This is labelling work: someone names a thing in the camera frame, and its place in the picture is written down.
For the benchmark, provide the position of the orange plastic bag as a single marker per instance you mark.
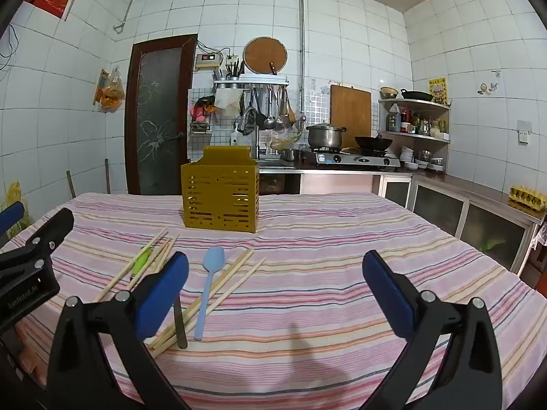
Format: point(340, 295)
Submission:
point(112, 94)

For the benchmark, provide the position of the round wooden lid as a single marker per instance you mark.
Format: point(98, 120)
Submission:
point(265, 53)

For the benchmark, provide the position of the metal bowl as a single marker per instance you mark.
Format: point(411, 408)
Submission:
point(389, 92)

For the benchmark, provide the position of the white control box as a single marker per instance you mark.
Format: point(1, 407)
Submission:
point(208, 60)

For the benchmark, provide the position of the grey metal cutlery piece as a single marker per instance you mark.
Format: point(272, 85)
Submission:
point(181, 329)

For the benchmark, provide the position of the white plastic bag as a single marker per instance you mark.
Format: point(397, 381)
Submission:
point(226, 100)

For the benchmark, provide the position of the row of condiment bottles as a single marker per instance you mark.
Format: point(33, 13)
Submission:
point(394, 119)

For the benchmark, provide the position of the brown door with frosted glass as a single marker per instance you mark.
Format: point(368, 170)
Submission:
point(158, 115)

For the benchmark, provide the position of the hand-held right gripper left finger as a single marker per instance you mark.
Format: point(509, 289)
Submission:
point(164, 294)

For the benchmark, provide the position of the stack of white bowls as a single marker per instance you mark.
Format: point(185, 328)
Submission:
point(408, 153)

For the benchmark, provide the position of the steel cooking pot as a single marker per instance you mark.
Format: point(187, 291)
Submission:
point(324, 136)

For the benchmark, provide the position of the white bottle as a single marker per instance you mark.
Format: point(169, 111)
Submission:
point(236, 136)

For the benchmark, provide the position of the wooden cutting board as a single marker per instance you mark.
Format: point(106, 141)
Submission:
point(350, 106)

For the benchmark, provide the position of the yellow perforated utensil holder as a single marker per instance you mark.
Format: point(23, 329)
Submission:
point(220, 196)

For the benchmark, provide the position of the white corner shelf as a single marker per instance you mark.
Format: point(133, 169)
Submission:
point(423, 136)

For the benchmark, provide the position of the cup of dark utensils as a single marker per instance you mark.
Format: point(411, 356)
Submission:
point(234, 70)

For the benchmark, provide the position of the row of hanging kitchen utensils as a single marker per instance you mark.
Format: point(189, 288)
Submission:
point(269, 115)

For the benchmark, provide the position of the small steel cup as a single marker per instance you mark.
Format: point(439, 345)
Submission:
point(290, 154)

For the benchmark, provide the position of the metal wall rack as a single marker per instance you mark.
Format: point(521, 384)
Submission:
point(252, 81)

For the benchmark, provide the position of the pink striped tablecloth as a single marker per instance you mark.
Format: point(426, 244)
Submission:
point(299, 307)

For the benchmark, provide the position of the yellow plastic bag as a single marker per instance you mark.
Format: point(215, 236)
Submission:
point(15, 192)

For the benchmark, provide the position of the light blue spoon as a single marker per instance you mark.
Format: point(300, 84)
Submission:
point(212, 260)

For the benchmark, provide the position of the steel faucet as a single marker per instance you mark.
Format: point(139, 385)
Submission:
point(257, 136)

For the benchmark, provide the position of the black wok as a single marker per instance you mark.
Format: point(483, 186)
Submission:
point(372, 141)

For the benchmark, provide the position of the black pan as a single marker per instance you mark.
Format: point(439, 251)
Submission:
point(416, 95)

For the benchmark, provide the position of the pink hanging item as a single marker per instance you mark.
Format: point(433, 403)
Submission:
point(201, 111)

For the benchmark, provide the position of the yellow egg carton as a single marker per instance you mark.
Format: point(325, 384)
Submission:
point(527, 196)

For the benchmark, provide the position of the kitchen counter cabinet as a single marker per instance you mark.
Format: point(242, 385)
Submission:
point(440, 209)

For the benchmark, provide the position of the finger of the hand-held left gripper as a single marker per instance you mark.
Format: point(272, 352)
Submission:
point(47, 235)
point(12, 218)

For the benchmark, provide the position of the gas stove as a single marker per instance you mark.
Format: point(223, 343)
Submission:
point(359, 160)

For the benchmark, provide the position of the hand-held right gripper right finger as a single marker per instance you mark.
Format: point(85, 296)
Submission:
point(386, 299)

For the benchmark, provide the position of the wooden stick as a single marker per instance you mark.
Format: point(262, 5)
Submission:
point(107, 175)
point(70, 183)

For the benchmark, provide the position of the yellow wall poster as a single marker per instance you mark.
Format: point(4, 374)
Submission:
point(438, 89)

